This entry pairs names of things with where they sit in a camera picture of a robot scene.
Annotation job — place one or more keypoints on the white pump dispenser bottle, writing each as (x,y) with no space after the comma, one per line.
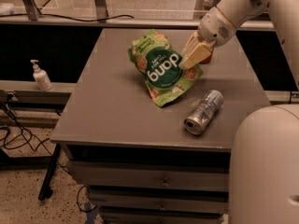
(41,77)

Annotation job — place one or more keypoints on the black table leg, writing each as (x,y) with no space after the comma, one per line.
(45,191)

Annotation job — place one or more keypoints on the grey drawer cabinet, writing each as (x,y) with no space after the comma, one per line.
(139,163)

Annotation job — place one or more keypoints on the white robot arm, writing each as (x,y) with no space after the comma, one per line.
(264,166)

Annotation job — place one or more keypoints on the metal railing frame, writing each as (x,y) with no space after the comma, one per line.
(182,14)

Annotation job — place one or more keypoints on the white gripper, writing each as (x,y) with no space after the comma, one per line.
(215,26)

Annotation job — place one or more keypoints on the red coke can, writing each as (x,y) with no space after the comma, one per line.
(207,60)

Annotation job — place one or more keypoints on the green rice chip bag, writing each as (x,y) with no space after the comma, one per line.
(154,58)

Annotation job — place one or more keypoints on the silver energy drink can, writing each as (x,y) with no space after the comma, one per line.
(204,112)

